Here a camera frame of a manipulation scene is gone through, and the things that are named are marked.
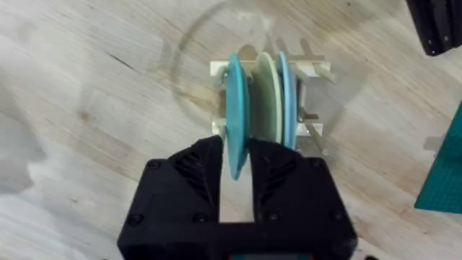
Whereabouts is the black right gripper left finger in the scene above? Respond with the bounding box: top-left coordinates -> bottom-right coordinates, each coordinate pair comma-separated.
120,135 -> 224,239

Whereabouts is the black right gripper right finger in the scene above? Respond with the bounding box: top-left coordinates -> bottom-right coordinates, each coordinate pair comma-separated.
248,138 -> 357,239

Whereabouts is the teal plate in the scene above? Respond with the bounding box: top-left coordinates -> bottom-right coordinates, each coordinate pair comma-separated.
224,52 -> 250,181

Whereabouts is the small white peg rack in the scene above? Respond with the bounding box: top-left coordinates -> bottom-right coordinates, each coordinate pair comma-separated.
209,38 -> 336,157

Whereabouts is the light blue plate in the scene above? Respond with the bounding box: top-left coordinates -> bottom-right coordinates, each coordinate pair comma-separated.
276,51 -> 299,151

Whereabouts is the pale green plate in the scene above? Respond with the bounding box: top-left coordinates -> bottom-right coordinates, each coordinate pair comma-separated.
250,51 -> 283,144

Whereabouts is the green board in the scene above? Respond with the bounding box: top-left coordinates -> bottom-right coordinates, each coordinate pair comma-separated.
414,102 -> 462,214

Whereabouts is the black box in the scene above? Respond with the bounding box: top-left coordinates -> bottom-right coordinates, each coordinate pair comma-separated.
405,0 -> 462,57

